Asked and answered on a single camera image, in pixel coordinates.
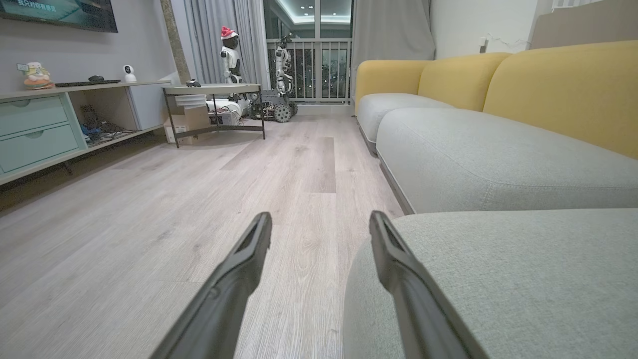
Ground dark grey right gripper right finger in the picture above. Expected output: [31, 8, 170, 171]
[369, 210, 490, 359]

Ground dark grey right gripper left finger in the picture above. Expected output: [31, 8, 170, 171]
[150, 212, 273, 359]

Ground grey sofa seat cushion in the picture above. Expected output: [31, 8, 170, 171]
[357, 93, 455, 145]
[343, 208, 638, 359]
[376, 107, 638, 215]

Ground brown cardboard box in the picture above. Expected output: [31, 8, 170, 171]
[163, 106, 211, 146]

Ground white devices under coffee table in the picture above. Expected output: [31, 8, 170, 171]
[207, 95, 250, 125]

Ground wheeled rover robot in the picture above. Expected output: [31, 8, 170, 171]
[249, 90, 299, 123]

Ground long low TV cabinet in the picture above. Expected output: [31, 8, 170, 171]
[0, 80, 172, 186]

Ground yellow sofa back cushion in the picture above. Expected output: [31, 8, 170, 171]
[482, 40, 638, 160]
[355, 60, 432, 115]
[418, 52, 513, 112]

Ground white humanoid robot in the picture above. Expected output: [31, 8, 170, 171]
[274, 34, 295, 95]

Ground white balcony railing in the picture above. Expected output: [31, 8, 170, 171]
[267, 38, 352, 104]

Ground humanoid robot with santa hat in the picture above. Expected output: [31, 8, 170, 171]
[220, 26, 245, 84]

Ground pale green cabinet drawer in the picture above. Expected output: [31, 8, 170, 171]
[0, 124, 80, 174]
[0, 95, 69, 138]

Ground black keyboard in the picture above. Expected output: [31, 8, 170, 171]
[55, 79, 122, 88]

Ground plain grey curtain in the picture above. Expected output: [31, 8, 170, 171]
[350, 0, 436, 98]

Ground grey pleated curtain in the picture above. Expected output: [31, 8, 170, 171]
[183, 0, 271, 90]

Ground small plush toy figure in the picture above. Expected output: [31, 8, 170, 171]
[22, 62, 54, 90]

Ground beige board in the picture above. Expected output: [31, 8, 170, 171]
[529, 0, 638, 49]

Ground round-cornered metal-frame coffee table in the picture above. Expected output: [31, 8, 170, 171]
[162, 83, 266, 149]

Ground clutter of cables in cabinet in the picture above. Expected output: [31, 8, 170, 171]
[79, 105, 125, 145]

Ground wall-mounted flat television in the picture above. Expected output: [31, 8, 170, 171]
[0, 0, 118, 33]

